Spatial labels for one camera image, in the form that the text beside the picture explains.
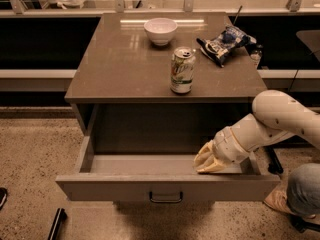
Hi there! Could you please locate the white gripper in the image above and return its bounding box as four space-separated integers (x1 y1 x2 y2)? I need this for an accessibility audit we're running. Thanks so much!
193 127 249 174

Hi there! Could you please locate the grey top drawer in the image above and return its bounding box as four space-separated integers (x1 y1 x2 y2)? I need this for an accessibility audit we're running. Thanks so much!
55 104 282 205

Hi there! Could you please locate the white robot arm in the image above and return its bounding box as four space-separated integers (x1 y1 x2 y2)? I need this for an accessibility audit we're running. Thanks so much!
194 90 320 173

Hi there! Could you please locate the grey drawer cabinet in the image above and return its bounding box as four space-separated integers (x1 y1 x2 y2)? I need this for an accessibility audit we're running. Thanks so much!
65 12 266 155

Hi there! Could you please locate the black stand leg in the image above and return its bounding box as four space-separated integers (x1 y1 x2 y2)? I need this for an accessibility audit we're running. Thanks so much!
265 147 283 174

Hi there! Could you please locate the tan shoe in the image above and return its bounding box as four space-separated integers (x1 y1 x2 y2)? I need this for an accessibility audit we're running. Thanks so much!
264 190 294 214

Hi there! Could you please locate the person leg in jeans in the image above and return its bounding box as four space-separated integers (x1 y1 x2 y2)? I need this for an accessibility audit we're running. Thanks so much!
287 163 320 216

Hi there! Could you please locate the green white soda can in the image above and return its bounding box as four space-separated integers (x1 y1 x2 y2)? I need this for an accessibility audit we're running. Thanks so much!
170 47 196 94

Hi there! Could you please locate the plastic water bottle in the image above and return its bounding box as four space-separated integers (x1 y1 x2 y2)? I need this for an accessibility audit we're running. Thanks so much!
250 44 263 68

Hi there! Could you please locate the blue white chip bag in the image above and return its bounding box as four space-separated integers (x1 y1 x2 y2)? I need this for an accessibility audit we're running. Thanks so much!
196 25 256 67

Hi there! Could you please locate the white ceramic bowl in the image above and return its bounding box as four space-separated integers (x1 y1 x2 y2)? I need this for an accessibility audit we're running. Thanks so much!
144 18 178 46

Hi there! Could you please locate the black object lower left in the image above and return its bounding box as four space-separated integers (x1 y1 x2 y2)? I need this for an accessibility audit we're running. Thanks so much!
47 208 67 240

